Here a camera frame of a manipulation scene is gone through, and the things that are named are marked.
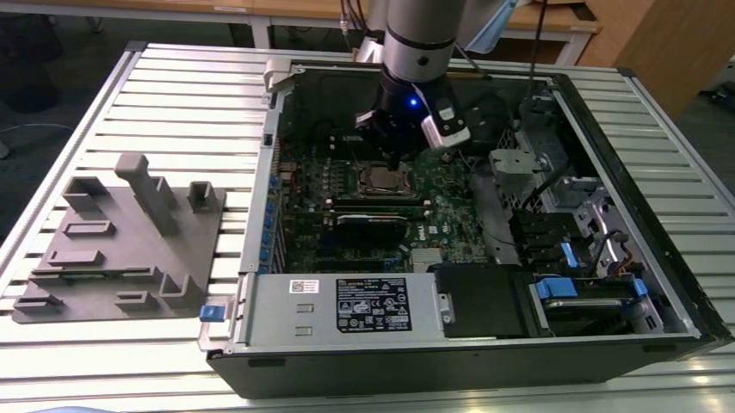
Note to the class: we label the metal locking lever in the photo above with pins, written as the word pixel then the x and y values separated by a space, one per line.
pixel 353 155

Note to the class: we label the silver square CPU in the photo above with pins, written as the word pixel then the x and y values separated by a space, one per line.
pixel 381 180

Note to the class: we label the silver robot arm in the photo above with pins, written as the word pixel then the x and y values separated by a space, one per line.
pixel 419 43

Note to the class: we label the CPU socket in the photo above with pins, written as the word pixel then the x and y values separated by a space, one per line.
pixel 401 194

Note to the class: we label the grey case latch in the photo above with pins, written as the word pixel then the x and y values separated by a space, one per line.
pixel 276 73

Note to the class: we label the green motherboard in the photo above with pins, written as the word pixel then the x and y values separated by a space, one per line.
pixel 453 215

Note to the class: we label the perforated metal drive cage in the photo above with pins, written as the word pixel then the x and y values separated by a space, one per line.
pixel 539 133

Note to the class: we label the black graphics card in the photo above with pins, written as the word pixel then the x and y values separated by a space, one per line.
pixel 373 228

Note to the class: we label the silver heat sink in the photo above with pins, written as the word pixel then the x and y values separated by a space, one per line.
pixel 427 256

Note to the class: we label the black plastic disk bay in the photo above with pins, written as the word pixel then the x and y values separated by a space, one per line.
pixel 533 232

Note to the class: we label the blue plastic bay clip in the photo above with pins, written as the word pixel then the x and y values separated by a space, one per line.
pixel 566 254

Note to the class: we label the hard disk in blue carrier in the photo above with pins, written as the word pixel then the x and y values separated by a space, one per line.
pixel 556 287

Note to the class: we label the grey power supply unit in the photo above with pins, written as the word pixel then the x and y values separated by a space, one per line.
pixel 275 310

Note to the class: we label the wooden cabinet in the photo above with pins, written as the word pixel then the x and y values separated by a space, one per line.
pixel 678 43

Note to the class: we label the blue case latch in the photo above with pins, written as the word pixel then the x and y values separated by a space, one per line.
pixel 212 313

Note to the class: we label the grey parts rack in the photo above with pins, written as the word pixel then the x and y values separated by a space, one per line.
pixel 115 258

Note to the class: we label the black PC case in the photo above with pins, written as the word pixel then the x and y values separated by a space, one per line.
pixel 401 374

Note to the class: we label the small grey wrist camera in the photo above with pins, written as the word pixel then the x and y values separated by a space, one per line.
pixel 367 120

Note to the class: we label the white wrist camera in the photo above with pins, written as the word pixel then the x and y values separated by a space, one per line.
pixel 448 129

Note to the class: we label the silver metal drive bracket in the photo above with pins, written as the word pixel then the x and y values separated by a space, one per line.
pixel 513 165

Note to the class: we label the wooden desk white frame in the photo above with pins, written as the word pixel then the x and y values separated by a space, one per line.
pixel 143 5
pixel 281 6

